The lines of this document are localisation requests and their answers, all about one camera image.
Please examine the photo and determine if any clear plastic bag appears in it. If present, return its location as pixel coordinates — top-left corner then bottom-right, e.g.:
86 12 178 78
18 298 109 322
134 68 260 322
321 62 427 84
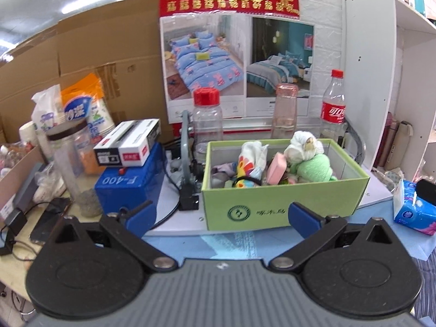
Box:
374 168 406 192

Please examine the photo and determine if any white shelf unit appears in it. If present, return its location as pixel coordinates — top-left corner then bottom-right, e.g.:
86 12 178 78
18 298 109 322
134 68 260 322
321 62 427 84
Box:
344 0 436 191

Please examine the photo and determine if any white base board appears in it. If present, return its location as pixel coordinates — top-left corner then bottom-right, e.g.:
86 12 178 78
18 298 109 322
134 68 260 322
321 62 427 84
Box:
146 174 394 238

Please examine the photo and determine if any grey cloth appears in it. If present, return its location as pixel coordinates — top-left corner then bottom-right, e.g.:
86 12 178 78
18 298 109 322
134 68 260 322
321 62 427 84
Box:
210 163 238 189

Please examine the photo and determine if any dark red thermos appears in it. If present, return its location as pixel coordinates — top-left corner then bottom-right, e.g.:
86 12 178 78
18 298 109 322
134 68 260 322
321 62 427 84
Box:
377 112 396 167

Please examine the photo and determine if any white paper cup pack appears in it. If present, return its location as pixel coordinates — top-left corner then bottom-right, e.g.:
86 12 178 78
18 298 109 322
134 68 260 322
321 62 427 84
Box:
31 85 64 144

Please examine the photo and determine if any black power plug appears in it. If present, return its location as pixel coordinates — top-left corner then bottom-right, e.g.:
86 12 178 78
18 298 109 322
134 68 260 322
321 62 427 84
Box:
179 191 200 211

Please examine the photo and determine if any black hair tie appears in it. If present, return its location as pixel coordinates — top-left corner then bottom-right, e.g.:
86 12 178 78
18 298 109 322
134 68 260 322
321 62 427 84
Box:
235 175 265 186

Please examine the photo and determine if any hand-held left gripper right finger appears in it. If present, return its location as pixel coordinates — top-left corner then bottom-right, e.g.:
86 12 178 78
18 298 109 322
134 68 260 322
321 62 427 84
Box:
269 202 396 270

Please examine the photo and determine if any dark striped cloth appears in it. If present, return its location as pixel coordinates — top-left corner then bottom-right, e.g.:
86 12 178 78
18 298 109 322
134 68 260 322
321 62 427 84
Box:
409 258 436 327

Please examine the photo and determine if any blue tissue pack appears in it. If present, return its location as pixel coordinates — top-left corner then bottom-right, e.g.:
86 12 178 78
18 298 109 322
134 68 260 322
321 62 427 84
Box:
393 178 436 236

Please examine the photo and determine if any black and white box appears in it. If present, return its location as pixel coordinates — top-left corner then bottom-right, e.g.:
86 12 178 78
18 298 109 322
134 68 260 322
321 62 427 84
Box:
93 119 162 167

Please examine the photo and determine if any white paper cup stack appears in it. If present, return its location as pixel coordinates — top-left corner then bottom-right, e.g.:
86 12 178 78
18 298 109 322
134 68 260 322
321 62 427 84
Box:
19 121 39 148

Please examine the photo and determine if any green cardboard box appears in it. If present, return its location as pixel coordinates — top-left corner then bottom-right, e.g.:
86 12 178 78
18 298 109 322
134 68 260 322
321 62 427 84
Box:
201 138 371 231

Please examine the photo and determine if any dark rounded object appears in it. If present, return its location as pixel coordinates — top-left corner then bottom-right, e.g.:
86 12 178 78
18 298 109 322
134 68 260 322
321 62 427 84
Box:
416 179 436 207

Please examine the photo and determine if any clear jar with black lid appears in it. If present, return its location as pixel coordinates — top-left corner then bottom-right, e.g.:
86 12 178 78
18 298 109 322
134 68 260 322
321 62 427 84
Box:
46 119 103 218

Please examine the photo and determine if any black cable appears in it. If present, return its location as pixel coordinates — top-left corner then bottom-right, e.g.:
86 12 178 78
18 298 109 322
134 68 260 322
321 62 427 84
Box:
0 232 46 257

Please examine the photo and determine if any black smartphone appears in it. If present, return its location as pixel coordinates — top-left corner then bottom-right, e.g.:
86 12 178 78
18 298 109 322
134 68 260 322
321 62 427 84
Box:
30 198 72 244

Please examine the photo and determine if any open cardboard box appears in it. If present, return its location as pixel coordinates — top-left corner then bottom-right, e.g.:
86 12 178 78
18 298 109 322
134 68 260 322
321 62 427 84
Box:
0 143 47 223

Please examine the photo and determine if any white sock bundle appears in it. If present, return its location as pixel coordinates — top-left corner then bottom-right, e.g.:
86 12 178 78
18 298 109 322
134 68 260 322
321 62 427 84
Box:
284 130 324 171

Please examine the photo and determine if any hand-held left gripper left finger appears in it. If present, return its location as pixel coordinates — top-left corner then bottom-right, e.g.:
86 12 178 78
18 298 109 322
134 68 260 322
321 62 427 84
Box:
46 200 178 270

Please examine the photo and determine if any black charger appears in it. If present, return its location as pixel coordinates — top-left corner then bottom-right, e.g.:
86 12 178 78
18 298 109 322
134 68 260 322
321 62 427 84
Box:
5 208 28 234

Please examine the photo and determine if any blue machine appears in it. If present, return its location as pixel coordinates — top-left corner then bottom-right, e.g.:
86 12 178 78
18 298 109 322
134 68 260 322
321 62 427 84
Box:
95 141 167 219

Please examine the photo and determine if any white floral patterned cloth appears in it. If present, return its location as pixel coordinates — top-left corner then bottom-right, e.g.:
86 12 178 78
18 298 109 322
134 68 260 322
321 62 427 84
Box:
237 141 270 189

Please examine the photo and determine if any blue table mat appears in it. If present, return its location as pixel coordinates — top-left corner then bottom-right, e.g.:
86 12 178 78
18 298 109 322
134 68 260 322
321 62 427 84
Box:
141 230 430 260

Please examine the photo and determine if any clear jar with red cap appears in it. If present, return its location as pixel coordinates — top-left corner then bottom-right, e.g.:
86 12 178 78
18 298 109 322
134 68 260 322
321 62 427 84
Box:
192 88 224 159

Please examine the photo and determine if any red label cola bottle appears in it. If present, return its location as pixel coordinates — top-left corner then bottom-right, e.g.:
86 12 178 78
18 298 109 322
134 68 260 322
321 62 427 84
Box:
320 69 347 144

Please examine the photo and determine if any green towel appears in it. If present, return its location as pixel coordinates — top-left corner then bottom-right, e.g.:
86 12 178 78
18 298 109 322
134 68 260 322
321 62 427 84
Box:
295 153 338 183

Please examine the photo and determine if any pink sponge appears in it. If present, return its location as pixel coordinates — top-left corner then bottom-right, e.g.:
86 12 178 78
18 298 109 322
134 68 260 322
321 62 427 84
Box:
267 153 289 185

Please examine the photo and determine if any bedding picture wall poster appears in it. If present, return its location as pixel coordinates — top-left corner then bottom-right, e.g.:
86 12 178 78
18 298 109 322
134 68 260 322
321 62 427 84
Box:
159 14 316 125

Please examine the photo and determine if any pink glass bottle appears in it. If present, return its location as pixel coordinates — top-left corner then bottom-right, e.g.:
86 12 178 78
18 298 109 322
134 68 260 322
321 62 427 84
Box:
271 83 299 140

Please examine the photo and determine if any orange top paper cup pack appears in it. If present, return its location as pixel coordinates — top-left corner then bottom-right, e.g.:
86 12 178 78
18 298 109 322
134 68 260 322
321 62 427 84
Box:
60 72 116 175

